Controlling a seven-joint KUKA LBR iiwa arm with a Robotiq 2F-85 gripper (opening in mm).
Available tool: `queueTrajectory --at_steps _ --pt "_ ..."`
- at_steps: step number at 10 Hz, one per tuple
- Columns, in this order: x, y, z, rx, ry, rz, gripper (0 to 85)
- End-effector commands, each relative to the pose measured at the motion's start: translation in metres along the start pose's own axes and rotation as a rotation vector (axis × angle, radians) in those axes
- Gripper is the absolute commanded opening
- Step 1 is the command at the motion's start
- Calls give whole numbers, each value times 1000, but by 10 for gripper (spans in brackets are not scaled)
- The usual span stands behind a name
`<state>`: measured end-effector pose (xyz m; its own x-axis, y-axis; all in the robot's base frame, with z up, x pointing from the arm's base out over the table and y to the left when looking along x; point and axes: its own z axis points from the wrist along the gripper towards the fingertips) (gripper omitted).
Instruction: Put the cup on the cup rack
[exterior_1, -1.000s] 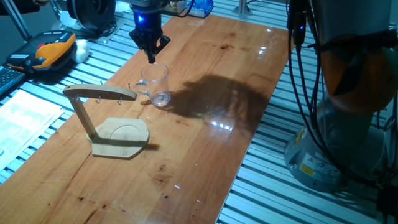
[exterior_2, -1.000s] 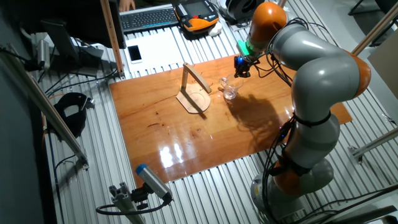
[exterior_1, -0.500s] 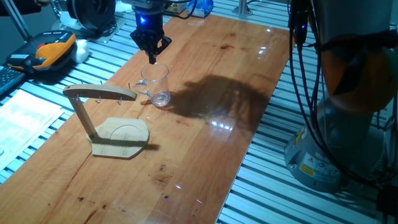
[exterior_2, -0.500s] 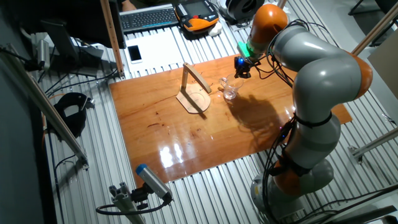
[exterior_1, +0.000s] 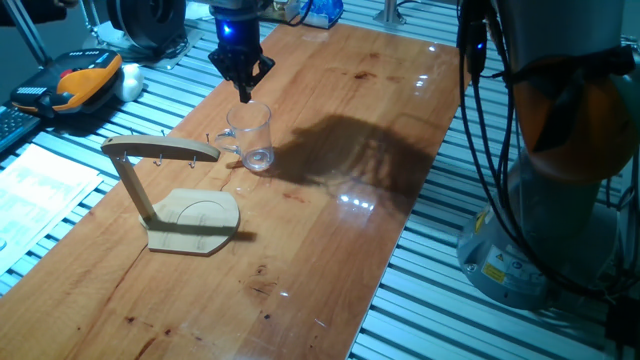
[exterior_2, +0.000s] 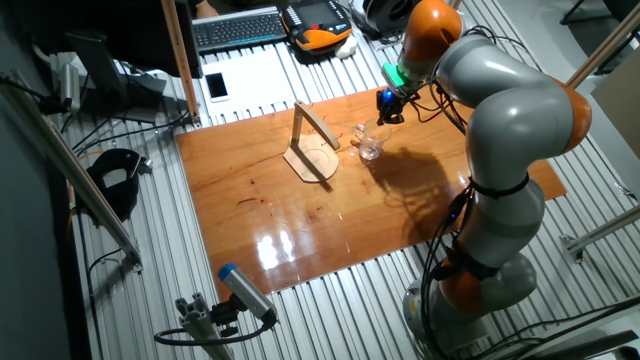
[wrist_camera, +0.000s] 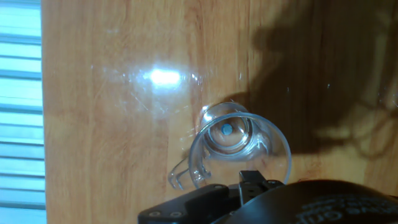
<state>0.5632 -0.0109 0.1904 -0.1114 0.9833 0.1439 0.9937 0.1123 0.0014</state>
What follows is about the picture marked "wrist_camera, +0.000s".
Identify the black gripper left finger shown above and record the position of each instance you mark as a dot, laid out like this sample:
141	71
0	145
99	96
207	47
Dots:
186	203

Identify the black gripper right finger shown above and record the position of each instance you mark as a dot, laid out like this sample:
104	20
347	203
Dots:
252	185

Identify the glossy wooden board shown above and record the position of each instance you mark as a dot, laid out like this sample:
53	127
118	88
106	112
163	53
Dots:
109	124

